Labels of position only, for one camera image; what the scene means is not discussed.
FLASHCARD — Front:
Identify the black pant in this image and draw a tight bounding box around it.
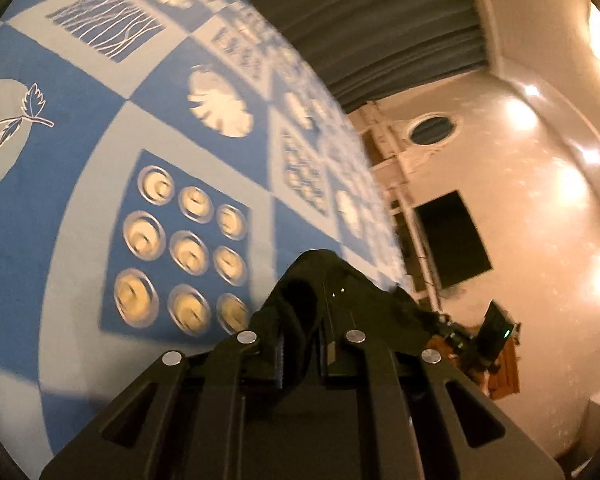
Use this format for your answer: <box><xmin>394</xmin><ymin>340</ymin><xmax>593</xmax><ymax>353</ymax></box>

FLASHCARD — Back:
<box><xmin>246</xmin><ymin>249</ymin><xmax>440</xmax><ymax>410</ymax></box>

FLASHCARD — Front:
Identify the brown wooden cabinet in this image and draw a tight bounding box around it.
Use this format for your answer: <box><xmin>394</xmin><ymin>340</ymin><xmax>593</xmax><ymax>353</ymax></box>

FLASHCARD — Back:
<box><xmin>488</xmin><ymin>339</ymin><xmax>520</xmax><ymax>400</ymax></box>

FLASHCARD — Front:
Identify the oval white framed mirror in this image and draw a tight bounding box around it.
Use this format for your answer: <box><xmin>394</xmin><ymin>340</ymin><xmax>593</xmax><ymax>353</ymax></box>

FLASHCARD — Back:
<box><xmin>404</xmin><ymin>113</ymin><xmax>462</xmax><ymax>148</ymax></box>

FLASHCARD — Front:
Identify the blue patterned bedspread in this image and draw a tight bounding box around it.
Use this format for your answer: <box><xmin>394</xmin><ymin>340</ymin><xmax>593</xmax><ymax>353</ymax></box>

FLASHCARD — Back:
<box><xmin>0</xmin><ymin>0</ymin><xmax>411</xmax><ymax>479</ymax></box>

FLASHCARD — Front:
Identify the dark grey curtain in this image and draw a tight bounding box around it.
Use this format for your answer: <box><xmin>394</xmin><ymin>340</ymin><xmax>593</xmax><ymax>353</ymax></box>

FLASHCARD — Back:
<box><xmin>248</xmin><ymin>0</ymin><xmax>489</xmax><ymax>113</ymax></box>

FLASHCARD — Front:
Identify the black wall television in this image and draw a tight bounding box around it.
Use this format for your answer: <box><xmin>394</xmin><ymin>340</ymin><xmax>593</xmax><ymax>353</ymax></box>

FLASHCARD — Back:
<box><xmin>415</xmin><ymin>191</ymin><xmax>492</xmax><ymax>288</ymax></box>

